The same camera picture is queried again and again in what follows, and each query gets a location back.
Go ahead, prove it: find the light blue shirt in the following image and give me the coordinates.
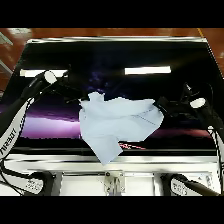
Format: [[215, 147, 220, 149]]
[[78, 91, 165, 166]]

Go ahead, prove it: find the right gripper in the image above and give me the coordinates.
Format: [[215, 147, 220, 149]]
[[152, 96, 176, 117]]

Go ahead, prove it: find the black cable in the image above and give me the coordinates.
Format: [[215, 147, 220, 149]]
[[207, 125, 224, 188], [0, 159, 34, 197]]

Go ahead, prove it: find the silver frame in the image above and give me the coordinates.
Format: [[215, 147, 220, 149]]
[[0, 153, 224, 197]]

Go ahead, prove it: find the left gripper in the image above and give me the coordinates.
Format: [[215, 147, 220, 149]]
[[65, 87, 90, 104]]

